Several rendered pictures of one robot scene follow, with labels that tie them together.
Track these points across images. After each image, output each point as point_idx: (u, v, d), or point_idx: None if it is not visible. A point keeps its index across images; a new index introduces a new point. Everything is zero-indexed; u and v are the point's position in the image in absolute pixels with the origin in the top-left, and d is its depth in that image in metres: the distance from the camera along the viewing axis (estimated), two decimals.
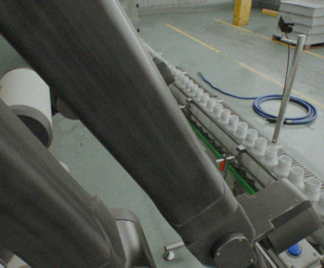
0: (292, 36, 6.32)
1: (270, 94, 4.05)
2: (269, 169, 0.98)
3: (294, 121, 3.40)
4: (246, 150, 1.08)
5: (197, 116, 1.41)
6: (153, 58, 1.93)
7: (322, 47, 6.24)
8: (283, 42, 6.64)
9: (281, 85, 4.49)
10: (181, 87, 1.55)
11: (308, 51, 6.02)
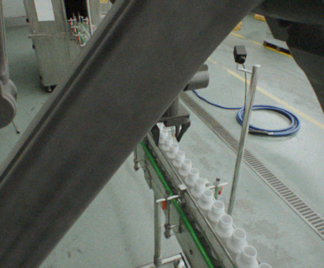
0: (282, 42, 6.31)
1: (254, 104, 4.04)
2: (205, 213, 0.96)
3: (275, 133, 3.39)
4: (189, 189, 1.06)
5: (152, 146, 1.40)
6: None
7: None
8: (273, 48, 6.63)
9: (267, 94, 4.48)
10: None
11: None
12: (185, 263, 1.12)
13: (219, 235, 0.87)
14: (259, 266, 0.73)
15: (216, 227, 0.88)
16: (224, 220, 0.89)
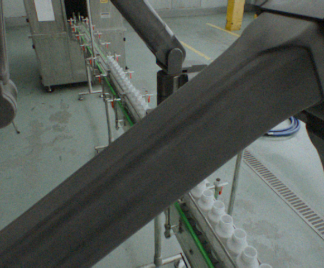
0: None
1: None
2: (205, 213, 0.96)
3: (275, 133, 3.39)
4: None
5: None
6: (120, 80, 1.91)
7: None
8: None
9: None
10: (141, 114, 1.53)
11: None
12: (185, 263, 1.12)
13: (219, 235, 0.87)
14: (260, 266, 0.73)
15: (216, 227, 0.88)
16: (225, 221, 0.89)
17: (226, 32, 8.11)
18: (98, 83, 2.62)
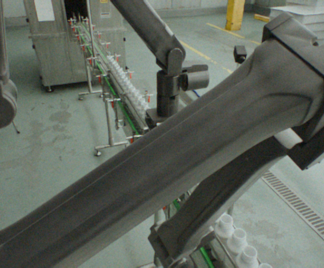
0: None
1: None
2: None
3: None
4: (189, 189, 1.06)
5: None
6: (120, 80, 1.91)
7: None
8: None
9: None
10: (141, 114, 1.53)
11: None
12: None
13: (219, 235, 0.87)
14: (260, 266, 0.73)
15: (216, 227, 0.88)
16: (225, 220, 0.89)
17: (226, 32, 8.11)
18: (98, 83, 2.62)
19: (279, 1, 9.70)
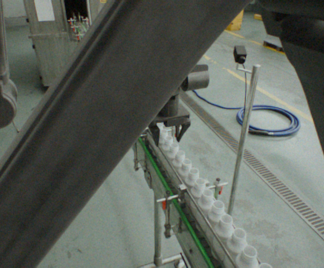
0: None
1: (255, 104, 4.04)
2: (204, 213, 0.96)
3: (275, 133, 3.39)
4: (189, 189, 1.06)
5: (153, 146, 1.40)
6: None
7: None
8: (273, 48, 6.63)
9: (267, 94, 4.48)
10: None
11: None
12: (185, 263, 1.12)
13: (219, 235, 0.87)
14: (260, 266, 0.73)
15: (216, 227, 0.88)
16: (224, 220, 0.89)
17: (226, 32, 8.11)
18: None
19: None
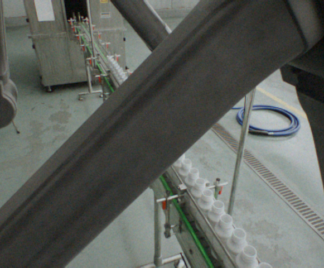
0: None
1: (254, 104, 4.04)
2: (204, 213, 0.96)
3: (275, 133, 3.39)
4: (189, 189, 1.06)
5: None
6: (120, 80, 1.91)
7: None
8: None
9: (267, 94, 4.48)
10: None
11: None
12: (185, 263, 1.12)
13: (219, 235, 0.87)
14: (259, 265, 0.73)
15: (216, 227, 0.88)
16: (224, 220, 0.89)
17: None
18: (98, 83, 2.62)
19: None
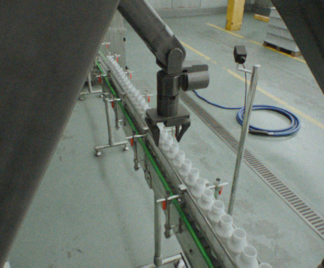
0: (282, 42, 6.31)
1: (255, 104, 4.04)
2: (205, 213, 0.96)
3: (275, 133, 3.39)
4: (189, 189, 1.06)
5: (152, 146, 1.40)
6: (120, 80, 1.91)
7: None
8: (273, 48, 6.63)
9: (267, 94, 4.48)
10: (141, 114, 1.53)
11: (298, 58, 6.01)
12: (185, 263, 1.12)
13: (219, 235, 0.87)
14: (260, 265, 0.73)
15: (216, 227, 0.88)
16: (224, 220, 0.89)
17: (226, 32, 8.11)
18: (98, 83, 2.62)
19: None
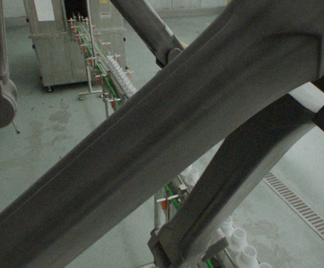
0: None
1: None
2: None
3: None
4: (189, 188, 1.06)
5: None
6: (120, 80, 1.91)
7: None
8: None
9: None
10: None
11: None
12: None
13: None
14: (259, 265, 0.73)
15: None
16: (224, 220, 0.89)
17: None
18: (98, 83, 2.62)
19: None
